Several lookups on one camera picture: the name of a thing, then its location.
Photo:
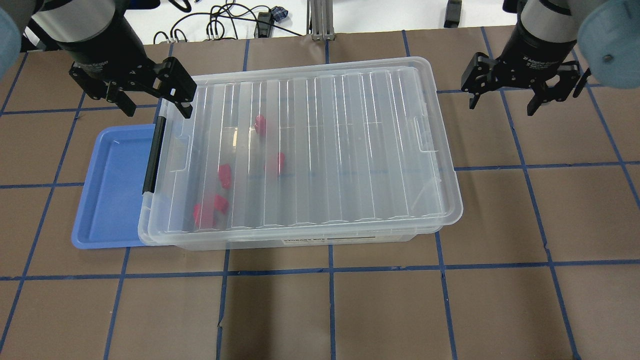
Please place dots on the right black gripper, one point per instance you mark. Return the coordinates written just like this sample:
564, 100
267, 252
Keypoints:
531, 56

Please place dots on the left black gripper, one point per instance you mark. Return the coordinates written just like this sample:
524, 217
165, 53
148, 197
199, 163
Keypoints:
102, 56

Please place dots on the clear plastic box lid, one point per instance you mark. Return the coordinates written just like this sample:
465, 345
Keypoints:
305, 145

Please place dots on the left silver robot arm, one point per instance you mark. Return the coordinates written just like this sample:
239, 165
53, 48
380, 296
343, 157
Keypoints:
61, 20

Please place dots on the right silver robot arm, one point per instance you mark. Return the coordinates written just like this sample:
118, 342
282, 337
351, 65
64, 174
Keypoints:
607, 34

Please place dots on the red block pair in box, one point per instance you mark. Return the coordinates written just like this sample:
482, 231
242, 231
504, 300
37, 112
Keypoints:
207, 212

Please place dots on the clear plastic storage box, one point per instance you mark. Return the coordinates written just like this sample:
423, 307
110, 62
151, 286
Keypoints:
300, 155

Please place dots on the blue plastic tray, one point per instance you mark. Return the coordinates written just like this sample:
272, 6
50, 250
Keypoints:
111, 201

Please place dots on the red block under lid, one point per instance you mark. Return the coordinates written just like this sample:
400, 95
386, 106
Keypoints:
280, 163

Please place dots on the black box latch handle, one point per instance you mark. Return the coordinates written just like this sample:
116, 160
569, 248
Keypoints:
152, 167

